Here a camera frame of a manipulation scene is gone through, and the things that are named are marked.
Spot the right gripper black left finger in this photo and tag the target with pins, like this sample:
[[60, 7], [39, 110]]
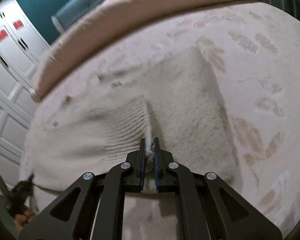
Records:
[[92, 206]]

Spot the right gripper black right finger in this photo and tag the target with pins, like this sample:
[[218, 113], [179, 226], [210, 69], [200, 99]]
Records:
[[207, 207]]

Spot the cream knitted sweater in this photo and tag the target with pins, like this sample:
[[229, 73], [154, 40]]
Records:
[[92, 127]]

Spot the white wardrobe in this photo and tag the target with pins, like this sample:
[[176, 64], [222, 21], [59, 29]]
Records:
[[21, 49]]

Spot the left hand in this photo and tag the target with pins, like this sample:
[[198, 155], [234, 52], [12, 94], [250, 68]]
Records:
[[21, 220]]

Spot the white floral bed blanket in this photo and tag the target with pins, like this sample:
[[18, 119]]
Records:
[[254, 52]]

